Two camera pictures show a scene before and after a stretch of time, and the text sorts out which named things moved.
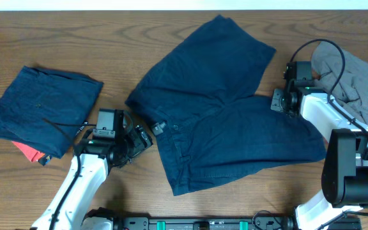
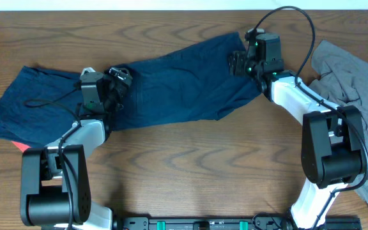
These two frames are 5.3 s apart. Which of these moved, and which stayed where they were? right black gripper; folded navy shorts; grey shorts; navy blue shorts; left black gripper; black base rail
Moved: navy blue shorts; right black gripper; left black gripper
Stayed: grey shorts; black base rail; folded navy shorts
